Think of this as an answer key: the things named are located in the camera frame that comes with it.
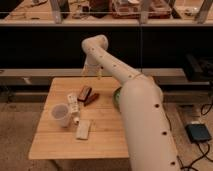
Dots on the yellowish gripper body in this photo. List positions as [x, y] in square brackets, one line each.
[92, 70]

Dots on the brown rectangular eraser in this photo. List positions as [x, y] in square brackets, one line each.
[84, 93]

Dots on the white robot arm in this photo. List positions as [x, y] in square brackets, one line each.
[151, 146]

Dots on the green ceramic bowl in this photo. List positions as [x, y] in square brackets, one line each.
[116, 96]

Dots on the white ceramic cup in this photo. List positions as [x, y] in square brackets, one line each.
[61, 114]

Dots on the white remote-like tube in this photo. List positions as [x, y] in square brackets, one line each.
[74, 107]

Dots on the wooden folding table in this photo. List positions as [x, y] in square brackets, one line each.
[106, 136]

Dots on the long wooden bench shelf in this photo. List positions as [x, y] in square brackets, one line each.
[106, 13]

